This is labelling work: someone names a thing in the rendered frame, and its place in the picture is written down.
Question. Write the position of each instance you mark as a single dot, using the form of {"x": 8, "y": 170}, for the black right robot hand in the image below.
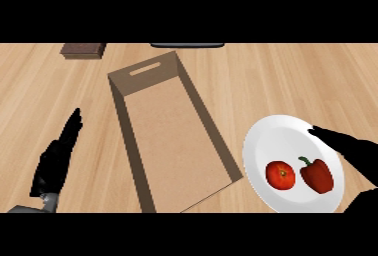
{"x": 357, "y": 153}

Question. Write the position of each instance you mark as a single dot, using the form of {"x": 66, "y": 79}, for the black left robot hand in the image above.
{"x": 55, "y": 160}

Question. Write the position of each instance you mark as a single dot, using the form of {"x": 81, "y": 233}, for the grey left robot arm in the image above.
{"x": 39, "y": 205}

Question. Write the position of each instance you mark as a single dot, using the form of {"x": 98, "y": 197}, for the red bell pepper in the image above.
{"x": 318, "y": 176}

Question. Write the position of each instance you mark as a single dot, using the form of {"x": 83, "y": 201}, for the white plate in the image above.
{"x": 281, "y": 143}

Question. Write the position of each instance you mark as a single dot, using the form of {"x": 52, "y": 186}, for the red tomato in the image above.
{"x": 281, "y": 175}

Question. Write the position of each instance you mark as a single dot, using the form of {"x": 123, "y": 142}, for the dark brown wooden block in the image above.
{"x": 83, "y": 50}

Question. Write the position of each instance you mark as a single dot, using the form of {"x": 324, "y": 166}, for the black flat appliance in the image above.
{"x": 187, "y": 45}

